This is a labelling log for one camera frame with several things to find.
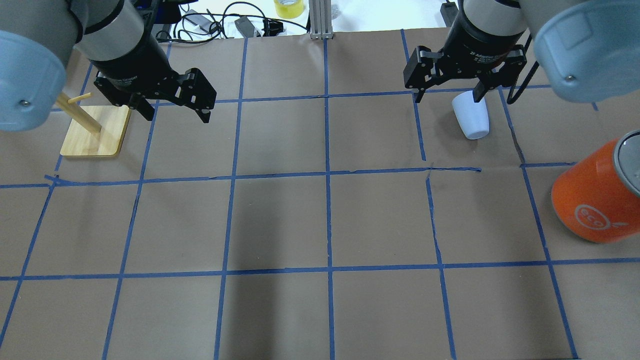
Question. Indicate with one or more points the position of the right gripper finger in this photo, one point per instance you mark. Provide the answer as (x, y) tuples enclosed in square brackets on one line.
[(506, 76), (422, 71)]

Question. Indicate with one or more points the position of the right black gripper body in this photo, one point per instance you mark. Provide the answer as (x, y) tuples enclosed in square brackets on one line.
[(479, 44)]

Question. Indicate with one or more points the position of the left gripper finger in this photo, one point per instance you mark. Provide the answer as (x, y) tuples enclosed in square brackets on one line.
[(142, 106), (195, 92)]

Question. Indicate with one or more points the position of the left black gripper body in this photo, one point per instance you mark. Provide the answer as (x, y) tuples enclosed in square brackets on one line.
[(134, 62)]

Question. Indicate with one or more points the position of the light blue plastic cup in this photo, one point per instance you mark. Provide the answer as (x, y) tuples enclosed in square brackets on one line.
[(472, 117)]

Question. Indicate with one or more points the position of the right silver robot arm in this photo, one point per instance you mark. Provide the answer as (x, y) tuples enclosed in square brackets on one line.
[(589, 49)]

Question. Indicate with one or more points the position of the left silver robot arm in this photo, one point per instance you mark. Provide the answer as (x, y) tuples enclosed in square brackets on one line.
[(37, 41)]

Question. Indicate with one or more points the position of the wooden cup holder tree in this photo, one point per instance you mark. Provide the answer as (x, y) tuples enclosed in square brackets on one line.
[(95, 131)]

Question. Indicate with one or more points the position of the black power adapter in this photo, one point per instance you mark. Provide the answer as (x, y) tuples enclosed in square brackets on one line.
[(247, 28)]

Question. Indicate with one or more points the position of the yellow tape roll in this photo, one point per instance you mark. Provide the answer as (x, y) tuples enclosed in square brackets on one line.
[(289, 9)]

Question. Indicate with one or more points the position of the aluminium frame post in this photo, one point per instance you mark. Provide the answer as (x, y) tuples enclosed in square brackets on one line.
[(320, 19)]

